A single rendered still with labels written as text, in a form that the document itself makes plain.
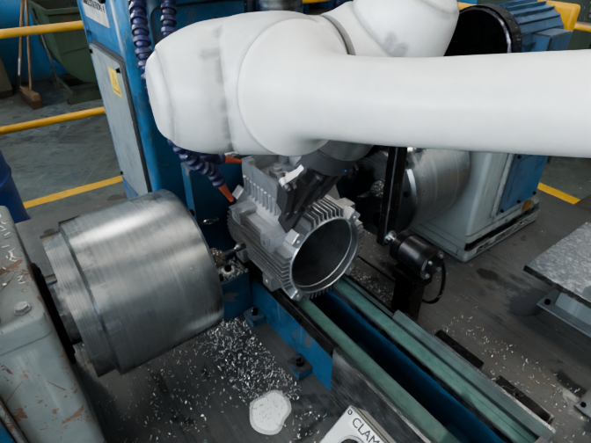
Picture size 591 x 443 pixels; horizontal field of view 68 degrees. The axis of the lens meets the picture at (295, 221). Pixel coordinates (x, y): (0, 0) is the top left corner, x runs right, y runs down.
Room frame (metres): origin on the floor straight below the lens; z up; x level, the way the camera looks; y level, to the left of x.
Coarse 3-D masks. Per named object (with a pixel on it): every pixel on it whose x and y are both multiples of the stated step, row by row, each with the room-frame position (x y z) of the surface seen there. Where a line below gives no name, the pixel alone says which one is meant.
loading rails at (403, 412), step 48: (336, 288) 0.64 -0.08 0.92; (288, 336) 0.59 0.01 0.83; (336, 336) 0.52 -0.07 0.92; (384, 336) 0.53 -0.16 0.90; (432, 336) 0.50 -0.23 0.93; (336, 384) 0.46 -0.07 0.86; (384, 384) 0.42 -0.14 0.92; (432, 384) 0.44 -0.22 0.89; (480, 384) 0.42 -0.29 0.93; (432, 432) 0.34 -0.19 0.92; (480, 432) 0.37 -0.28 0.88; (528, 432) 0.34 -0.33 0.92
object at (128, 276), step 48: (48, 240) 0.49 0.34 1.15; (96, 240) 0.48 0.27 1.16; (144, 240) 0.49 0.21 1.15; (192, 240) 0.51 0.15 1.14; (48, 288) 0.45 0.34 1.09; (96, 288) 0.42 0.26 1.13; (144, 288) 0.44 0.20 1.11; (192, 288) 0.46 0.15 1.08; (96, 336) 0.39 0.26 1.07; (144, 336) 0.41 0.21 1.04; (192, 336) 0.46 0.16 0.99
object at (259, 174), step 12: (252, 156) 0.76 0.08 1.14; (264, 156) 0.77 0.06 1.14; (276, 156) 0.79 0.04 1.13; (288, 156) 0.79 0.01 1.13; (300, 156) 0.76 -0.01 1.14; (252, 168) 0.71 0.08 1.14; (264, 168) 0.77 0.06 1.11; (276, 168) 0.73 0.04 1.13; (288, 168) 0.73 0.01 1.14; (252, 180) 0.72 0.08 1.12; (264, 180) 0.68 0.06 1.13; (276, 180) 0.66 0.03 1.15; (252, 192) 0.72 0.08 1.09; (264, 192) 0.69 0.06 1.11; (276, 192) 0.65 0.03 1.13; (264, 204) 0.69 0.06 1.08; (276, 204) 0.66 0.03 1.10
